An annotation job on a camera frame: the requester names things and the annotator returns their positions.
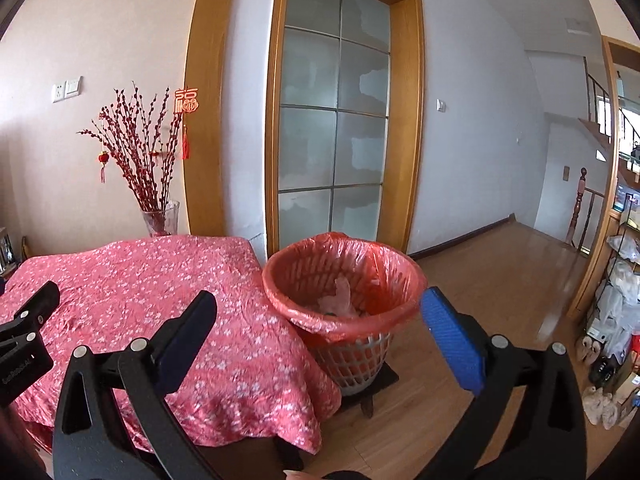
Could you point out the white plastic trash basket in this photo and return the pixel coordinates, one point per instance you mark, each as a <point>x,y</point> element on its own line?
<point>351,363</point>

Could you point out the wooden staircase railing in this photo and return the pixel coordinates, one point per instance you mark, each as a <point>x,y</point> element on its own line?
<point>600,122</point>

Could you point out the red hanging fu ornament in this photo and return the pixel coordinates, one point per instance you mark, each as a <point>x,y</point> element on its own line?
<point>186,103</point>

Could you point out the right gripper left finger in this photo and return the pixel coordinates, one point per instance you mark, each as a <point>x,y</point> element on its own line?
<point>113,421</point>

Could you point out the red floral tablecloth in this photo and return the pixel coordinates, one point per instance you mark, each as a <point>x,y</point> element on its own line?
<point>251,375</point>

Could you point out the clear glass vase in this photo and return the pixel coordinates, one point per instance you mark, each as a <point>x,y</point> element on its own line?
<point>162,222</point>

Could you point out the red berry branch bouquet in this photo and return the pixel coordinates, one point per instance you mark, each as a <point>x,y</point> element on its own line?
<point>141,137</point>

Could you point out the red trash bin liner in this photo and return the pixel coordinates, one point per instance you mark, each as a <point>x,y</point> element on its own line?
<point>402,283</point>

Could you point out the white wall switch plate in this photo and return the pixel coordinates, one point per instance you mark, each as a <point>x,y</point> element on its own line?
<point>67,89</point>

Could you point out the metal storage shelf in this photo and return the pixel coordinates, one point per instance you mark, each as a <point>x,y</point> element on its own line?
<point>613,319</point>

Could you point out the white slippers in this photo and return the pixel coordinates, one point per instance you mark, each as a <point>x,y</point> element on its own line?
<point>601,409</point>

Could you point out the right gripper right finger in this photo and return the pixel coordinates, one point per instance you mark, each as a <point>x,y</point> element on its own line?
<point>548,437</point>

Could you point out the small dark wooden stool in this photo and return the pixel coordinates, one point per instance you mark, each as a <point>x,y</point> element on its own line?
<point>364,399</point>

